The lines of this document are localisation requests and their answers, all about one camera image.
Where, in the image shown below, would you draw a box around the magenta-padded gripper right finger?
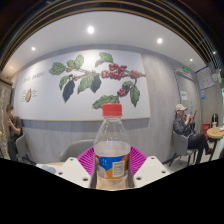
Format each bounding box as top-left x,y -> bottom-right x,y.
128,145 -> 172,189

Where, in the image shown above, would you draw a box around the round ceiling lights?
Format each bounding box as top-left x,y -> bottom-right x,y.
6,25 -> 218,69

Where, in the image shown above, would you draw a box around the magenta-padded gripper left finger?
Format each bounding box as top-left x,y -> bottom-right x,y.
55,146 -> 98,190

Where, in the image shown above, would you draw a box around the person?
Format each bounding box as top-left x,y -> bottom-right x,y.
172,103 -> 213,165
5,104 -> 24,162

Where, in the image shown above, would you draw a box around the blue-framed notice board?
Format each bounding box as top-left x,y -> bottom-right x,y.
195,65 -> 216,90

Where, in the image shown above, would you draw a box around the coffee plant wall mural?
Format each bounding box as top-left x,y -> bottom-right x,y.
13,49 -> 152,122

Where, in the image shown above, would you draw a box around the black flask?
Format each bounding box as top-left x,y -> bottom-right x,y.
211,113 -> 219,129

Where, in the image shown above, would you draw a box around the small round wooden table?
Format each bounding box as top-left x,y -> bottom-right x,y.
206,126 -> 224,162

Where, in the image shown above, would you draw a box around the clear red-capped drink bottle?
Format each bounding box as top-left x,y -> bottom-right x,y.
93,103 -> 132,192

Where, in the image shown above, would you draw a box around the grey chair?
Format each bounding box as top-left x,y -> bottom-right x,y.
15,133 -> 35,165
59,138 -> 96,163
170,130 -> 198,167

